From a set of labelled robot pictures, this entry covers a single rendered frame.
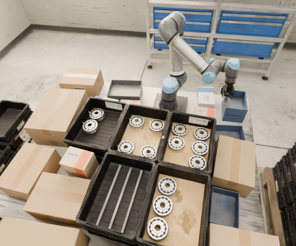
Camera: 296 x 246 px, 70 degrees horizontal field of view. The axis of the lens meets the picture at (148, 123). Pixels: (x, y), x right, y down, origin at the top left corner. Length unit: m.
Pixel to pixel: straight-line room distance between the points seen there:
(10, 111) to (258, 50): 2.94
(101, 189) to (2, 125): 1.38
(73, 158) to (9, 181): 0.38
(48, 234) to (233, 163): 1.03
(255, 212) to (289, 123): 1.72
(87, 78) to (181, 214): 1.28
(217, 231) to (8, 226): 0.99
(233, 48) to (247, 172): 2.07
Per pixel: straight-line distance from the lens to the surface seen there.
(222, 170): 1.31
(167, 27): 1.38
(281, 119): 2.97
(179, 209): 1.21
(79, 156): 1.30
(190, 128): 1.47
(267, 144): 2.66
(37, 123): 1.61
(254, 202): 1.46
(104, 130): 1.49
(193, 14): 2.89
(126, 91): 1.84
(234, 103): 1.77
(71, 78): 1.93
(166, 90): 1.54
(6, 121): 2.40
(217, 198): 1.40
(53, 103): 1.69
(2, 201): 1.65
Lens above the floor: 1.98
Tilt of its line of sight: 51 degrees down
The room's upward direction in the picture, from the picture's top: 3 degrees counter-clockwise
